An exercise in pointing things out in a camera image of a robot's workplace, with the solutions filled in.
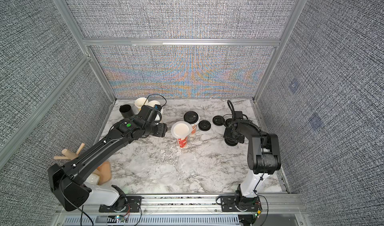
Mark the black lid front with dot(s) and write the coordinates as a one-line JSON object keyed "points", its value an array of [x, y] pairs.
{"points": [[191, 117], [230, 142]]}

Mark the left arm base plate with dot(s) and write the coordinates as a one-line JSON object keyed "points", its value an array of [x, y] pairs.
{"points": [[123, 205]]}

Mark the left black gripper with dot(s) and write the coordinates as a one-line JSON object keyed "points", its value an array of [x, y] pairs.
{"points": [[162, 130]]}

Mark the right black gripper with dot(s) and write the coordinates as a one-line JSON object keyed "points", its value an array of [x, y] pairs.
{"points": [[229, 135]]}

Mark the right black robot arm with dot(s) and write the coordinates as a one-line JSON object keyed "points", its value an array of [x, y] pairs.
{"points": [[263, 157]]}

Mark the black cylindrical cup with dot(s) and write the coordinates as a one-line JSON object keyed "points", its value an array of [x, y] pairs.
{"points": [[126, 111]]}

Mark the black lid back middle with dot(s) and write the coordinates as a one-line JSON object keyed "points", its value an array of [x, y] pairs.
{"points": [[218, 120]]}

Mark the black lid left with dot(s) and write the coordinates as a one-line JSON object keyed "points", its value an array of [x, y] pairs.
{"points": [[204, 125]]}

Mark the wooden peg rack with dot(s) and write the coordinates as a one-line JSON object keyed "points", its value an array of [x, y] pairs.
{"points": [[99, 176]]}

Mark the black lid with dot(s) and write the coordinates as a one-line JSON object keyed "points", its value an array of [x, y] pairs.
{"points": [[230, 142], [218, 120], [191, 117], [204, 125]]}

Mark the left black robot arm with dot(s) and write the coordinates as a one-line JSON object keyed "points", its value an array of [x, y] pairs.
{"points": [[67, 182]]}

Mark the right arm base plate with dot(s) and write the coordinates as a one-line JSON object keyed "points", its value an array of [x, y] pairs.
{"points": [[239, 204]]}

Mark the red paper cup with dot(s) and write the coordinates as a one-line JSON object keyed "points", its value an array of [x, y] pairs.
{"points": [[182, 143]]}

